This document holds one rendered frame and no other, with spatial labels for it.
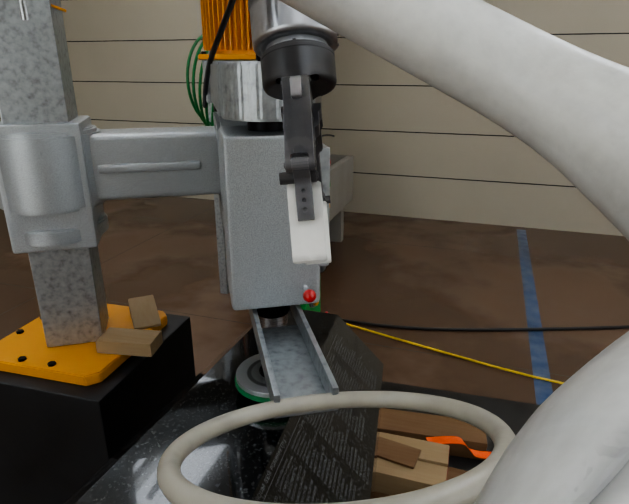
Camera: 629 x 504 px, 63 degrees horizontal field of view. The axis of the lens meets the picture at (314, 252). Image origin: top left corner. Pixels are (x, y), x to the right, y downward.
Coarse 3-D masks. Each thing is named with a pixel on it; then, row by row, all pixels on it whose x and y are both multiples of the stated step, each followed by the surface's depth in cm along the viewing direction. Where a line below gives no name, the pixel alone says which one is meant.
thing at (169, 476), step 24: (264, 408) 92; (288, 408) 94; (312, 408) 95; (336, 408) 96; (408, 408) 91; (432, 408) 87; (456, 408) 83; (480, 408) 79; (192, 432) 79; (216, 432) 84; (504, 432) 68; (168, 456) 69; (168, 480) 61; (456, 480) 54; (480, 480) 55
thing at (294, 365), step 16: (256, 320) 122; (304, 320) 122; (256, 336) 121; (272, 336) 124; (288, 336) 124; (304, 336) 121; (272, 352) 117; (288, 352) 117; (304, 352) 117; (320, 352) 108; (272, 368) 102; (288, 368) 110; (304, 368) 110; (320, 368) 105; (272, 384) 97; (288, 384) 104; (304, 384) 104; (320, 384) 104; (336, 384) 97; (272, 400) 96; (288, 416) 95
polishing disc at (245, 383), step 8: (248, 360) 150; (256, 360) 150; (240, 368) 146; (248, 368) 146; (256, 368) 146; (240, 376) 142; (248, 376) 142; (256, 376) 142; (240, 384) 139; (248, 384) 139; (256, 384) 139; (264, 384) 139; (248, 392) 137; (256, 392) 135; (264, 392) 135
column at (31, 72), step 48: (0, 0) 147; (48, 0) 150; (0, 48) 151; (48, 48) 154; (0, 96) 155; (48, 96) 158; (48, 288) 177; (96, 288) 184; (48, 336) 183; (96, 336) 187
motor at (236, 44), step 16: (208, 0) 162; (224, 0) 161; (240, 0) 160; (208, 16) 166; (240, 16) 162; (208, 32) 167; (224, 32) 163; (240, 32) 165; (208, 48) 168; (224, 48) 167; (240, 48) 167
